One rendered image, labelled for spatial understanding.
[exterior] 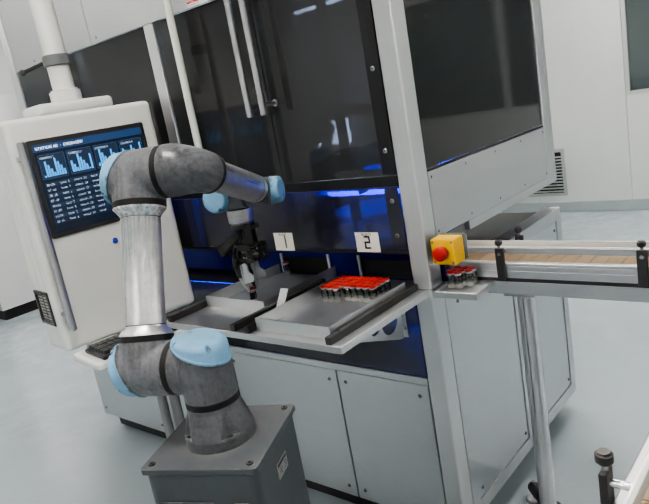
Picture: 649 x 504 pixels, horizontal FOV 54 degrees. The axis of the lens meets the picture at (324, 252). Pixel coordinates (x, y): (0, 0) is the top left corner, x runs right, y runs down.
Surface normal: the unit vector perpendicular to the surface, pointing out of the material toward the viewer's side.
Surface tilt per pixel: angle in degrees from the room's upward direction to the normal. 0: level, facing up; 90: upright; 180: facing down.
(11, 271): 90
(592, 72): 90
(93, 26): 90
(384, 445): 90
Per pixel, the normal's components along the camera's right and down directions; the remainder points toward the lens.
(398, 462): -0.62, 0.29
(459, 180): 0.76, 0.01
